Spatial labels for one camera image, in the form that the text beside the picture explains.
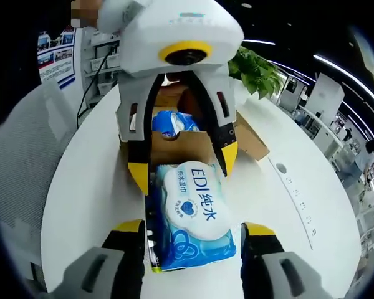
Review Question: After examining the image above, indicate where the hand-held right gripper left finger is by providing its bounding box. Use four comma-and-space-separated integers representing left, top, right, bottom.
49, 219, 147, 299

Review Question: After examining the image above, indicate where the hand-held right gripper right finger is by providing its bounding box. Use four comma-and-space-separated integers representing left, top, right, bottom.
240, 222, 334, 299

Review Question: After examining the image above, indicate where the blue tissue pack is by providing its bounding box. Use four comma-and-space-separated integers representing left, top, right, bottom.
151, 110, 202, 141

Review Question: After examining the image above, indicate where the brown cardboard shoe box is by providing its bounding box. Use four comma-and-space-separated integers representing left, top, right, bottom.
120, 71, 271, 175

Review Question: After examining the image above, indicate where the white blue wet wipes pack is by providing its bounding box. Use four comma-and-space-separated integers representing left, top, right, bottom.
148, 160, 237, 272

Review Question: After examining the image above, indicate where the green potted plant white pot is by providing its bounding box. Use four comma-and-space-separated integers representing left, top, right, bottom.
227, 45, 283, 100

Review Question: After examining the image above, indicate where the white table socket strip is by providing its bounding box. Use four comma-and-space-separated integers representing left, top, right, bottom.
267, 155, 319, 250

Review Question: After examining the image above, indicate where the white shelf with bins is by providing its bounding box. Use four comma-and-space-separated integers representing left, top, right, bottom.
84, 29, 123, 95

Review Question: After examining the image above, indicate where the white ceiling light strip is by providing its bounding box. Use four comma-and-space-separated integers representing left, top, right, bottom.
313, 54, 374, 113
242, 39, 275, 46

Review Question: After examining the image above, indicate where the blue white poster board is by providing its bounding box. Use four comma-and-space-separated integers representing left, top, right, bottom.
37, 27, 78, 90

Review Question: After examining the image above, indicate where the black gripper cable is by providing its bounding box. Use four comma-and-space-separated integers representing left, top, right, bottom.
76, 46, 120, 129

